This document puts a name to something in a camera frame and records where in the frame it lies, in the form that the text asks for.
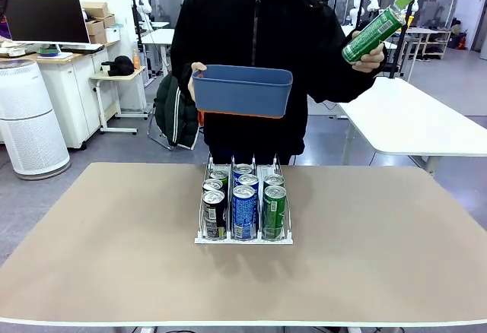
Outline green cider can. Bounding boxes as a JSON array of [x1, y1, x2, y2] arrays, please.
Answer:
[[341, 5, 407, 63], [263, 174, 285, 189], [262, 185, 287, 241]]

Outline blue plastic bin orange handles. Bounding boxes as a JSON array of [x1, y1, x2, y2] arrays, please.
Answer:
[[191, 64, 294, 120]]

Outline person's right forearm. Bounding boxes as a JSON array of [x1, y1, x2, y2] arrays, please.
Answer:
[[170, 32, 199, 83]]

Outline person's left forearm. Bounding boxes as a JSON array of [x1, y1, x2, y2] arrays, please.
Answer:
[[304, 65, 387, 104]]

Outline person's left hand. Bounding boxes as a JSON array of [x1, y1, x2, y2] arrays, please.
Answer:
[[350, 30, 387, 74]]

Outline person's right hand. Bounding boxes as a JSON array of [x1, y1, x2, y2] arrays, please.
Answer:
[[187, 62, 208, 103]]

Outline black tripod stand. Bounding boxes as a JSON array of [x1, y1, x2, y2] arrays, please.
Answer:
[[387, 9, 414, 80]]

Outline wooden shelf table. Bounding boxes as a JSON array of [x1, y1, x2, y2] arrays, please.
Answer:
[[406, 27, 454, 61]]

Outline black computer monitor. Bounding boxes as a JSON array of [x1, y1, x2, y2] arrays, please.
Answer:
[[4, 0, 91, 45]]

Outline black keyboard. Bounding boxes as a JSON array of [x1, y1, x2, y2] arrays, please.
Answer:
[[59, 43, 105, 54]]

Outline black cap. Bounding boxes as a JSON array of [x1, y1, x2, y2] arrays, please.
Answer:
[[101, 55, 135, 78]]

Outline white rolling side table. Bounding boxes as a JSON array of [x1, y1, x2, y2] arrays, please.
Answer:
[[89, 65, 148, 136]]

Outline large white rounded table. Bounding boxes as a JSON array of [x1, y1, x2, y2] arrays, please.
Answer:
[[336, 76, 487, 174]]

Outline white cabinet desk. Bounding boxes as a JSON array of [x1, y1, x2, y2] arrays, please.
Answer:
[[0, 40, 123, 151]]

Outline person in black jacket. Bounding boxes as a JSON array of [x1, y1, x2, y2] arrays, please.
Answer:
[[170, 0, 387, 167]]

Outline white air purifier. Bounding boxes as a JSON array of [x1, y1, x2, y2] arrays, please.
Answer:
[[0, 59, 72, 181]]

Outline black jacket white stripes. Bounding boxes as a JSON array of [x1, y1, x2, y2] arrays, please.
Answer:
[[154, 73, 202, 151]]

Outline white wire can dispenser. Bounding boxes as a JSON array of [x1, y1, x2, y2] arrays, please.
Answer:
[[193, 153, 294, 246]]

